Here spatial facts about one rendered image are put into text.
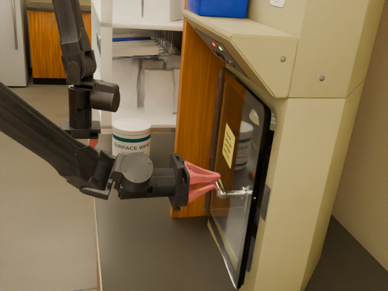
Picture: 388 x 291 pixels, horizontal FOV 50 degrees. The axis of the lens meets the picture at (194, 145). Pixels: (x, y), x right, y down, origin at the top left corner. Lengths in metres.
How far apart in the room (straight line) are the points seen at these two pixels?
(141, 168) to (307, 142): 0.30
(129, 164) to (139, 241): 0.41
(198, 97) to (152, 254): 0.41
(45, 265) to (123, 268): 1.55
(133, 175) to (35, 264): 1.89
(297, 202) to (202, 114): 0.38
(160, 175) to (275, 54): 0.31
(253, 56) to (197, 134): 0.47
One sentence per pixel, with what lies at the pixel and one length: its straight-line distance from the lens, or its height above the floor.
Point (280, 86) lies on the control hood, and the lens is 0.70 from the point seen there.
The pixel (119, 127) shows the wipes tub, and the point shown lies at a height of 1.09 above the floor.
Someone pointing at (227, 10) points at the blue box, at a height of 1.52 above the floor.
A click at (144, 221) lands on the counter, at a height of 0.94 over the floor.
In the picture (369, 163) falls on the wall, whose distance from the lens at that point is 1.25.
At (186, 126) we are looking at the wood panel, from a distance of 1.08.
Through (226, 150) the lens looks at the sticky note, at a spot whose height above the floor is 1.23.
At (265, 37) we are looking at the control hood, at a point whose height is 1.51.
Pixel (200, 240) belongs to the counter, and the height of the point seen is 0.94.
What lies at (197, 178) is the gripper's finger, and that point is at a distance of 0.81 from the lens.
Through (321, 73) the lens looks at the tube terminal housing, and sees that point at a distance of 0.73.
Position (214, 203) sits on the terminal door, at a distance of 1.05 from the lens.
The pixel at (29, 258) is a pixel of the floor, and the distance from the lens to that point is 2.62.
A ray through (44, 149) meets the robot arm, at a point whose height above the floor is 1.31.
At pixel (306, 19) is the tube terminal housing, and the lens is 0.70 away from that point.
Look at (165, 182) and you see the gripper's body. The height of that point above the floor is 1.21.
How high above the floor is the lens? 1.60
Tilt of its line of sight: 23 degrees down
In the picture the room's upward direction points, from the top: 5 degrees clockwise
